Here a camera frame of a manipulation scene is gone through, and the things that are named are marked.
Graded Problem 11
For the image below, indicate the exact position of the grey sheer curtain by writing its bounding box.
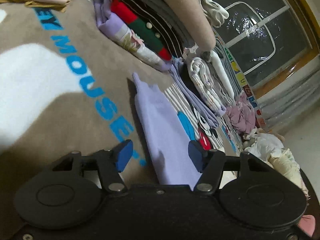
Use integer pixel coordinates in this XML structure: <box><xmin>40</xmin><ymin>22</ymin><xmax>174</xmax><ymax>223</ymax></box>
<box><xmin>260</xmin><ymin>70</ymin><xmax>319</xmax><ymax>129</ymax></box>

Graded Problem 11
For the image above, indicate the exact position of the wood framed window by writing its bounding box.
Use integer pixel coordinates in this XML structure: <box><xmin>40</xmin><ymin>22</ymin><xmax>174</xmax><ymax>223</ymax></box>
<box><xmin>214</xmin><ymin>0</ymin><xmax>319</xmax><ymax>99</ymax></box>

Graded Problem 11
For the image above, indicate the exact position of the left folded clothes stack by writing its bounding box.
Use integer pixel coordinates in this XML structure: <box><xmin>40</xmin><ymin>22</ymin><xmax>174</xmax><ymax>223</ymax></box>
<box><xmin>93</xmin><ymin>0</ymin><xmax>196</xmax><ymax>72</ymax></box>

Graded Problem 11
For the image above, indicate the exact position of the folded clothes stack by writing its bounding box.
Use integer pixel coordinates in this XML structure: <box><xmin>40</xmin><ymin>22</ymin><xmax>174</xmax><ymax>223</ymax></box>
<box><xmin>93</xmin><ymin>0</ymin><xmax>196</xmax><ymax>72</ymax></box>
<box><xmin>169</xmin><ymin>39</ymin><xmax>242</xmax><ymax>128</ymax></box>

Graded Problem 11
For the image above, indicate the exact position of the colourful alphabet wall strip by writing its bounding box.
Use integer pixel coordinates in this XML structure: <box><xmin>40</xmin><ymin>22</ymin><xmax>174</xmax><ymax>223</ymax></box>
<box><xmin>224</xmin><ymin>47</ymin><xmax>267</xmax><ymax>129</ymax></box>

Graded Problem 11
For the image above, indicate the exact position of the pink floral duvet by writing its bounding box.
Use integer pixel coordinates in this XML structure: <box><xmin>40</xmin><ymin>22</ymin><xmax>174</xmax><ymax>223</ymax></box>
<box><xmin>226</xmin><ymin>92</ymin><xmax>255</xmax><ymax>134</ymax></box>

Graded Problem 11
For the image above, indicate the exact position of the Mickey Mouse bed blanket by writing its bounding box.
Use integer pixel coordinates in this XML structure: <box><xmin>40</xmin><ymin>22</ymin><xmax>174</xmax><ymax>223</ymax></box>
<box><xmin>1</xmin><ymin>0</ymin><xmax>231</xmax><ymax>239</ymax></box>

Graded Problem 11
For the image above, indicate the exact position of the white and lilac sweatshirt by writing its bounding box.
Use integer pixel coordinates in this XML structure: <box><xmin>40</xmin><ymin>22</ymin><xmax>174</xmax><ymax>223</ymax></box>
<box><xmin>132</xmin><ymin>72</ymin><xmax>237</xmax><ymax>191</ymax></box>

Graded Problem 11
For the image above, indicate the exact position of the middle folded clothes stack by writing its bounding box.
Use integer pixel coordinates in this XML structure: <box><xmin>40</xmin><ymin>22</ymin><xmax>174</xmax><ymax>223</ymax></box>
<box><xmin>169</xmin><ymin>39</ymin><xmax>242</xmax><ymax>128</ymax></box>

